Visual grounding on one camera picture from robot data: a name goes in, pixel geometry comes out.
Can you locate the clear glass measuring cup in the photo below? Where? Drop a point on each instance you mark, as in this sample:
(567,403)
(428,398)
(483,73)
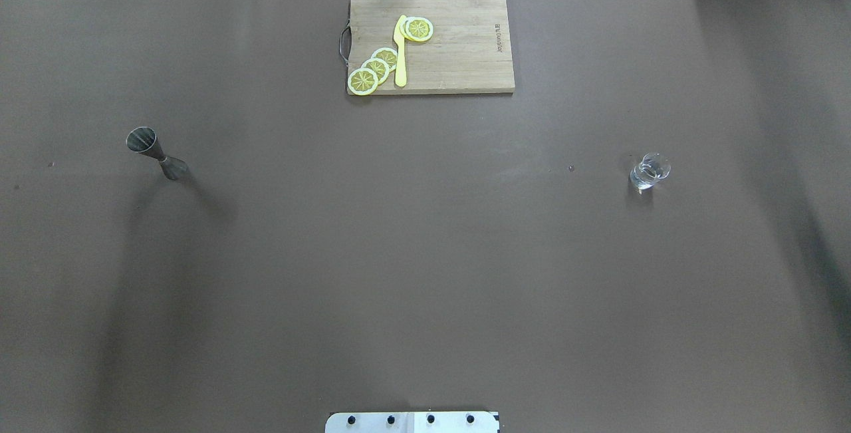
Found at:
(650,171)

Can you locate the upper lemon slice of row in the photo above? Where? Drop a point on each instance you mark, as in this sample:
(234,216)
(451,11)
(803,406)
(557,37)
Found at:
(387,54)

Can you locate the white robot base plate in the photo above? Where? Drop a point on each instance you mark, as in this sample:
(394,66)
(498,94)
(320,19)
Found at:
(414,421)

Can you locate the yellow plastic knife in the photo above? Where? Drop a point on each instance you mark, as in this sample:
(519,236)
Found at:
(400,77)

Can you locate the wooden cutting board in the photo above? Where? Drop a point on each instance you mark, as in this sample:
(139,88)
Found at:
(469,52)

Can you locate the steel double jigger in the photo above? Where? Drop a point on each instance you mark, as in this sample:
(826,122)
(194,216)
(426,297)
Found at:
(144,140)

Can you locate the lemon slice near blade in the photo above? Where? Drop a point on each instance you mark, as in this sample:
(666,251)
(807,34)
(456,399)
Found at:
(417,29)

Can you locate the lemon slice of row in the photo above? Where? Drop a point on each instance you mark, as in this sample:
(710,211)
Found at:
(363,81)
(387,54)
(380,67)

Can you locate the lower lemon slice of row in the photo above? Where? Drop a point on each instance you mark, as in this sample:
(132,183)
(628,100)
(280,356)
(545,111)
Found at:
(363,81)

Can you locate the middle lemon slice of row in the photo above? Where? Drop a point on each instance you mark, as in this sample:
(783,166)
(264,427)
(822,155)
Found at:
(380,67)

